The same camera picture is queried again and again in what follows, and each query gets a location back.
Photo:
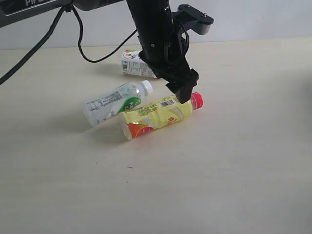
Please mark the clear bottle white printed label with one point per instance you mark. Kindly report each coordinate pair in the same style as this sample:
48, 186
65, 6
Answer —
131, 64

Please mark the white bottle green label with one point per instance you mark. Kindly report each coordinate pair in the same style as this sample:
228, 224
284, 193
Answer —
123, 98

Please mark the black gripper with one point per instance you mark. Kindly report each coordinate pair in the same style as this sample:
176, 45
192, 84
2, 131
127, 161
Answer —
162, 50

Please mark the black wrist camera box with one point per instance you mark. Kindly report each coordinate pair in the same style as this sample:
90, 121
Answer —
193, 19

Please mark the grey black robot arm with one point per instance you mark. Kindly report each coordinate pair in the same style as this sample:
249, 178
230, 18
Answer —
12, 11

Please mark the yellow bottle red cap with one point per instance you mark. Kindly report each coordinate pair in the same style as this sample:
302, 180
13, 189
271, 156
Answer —
158, 114

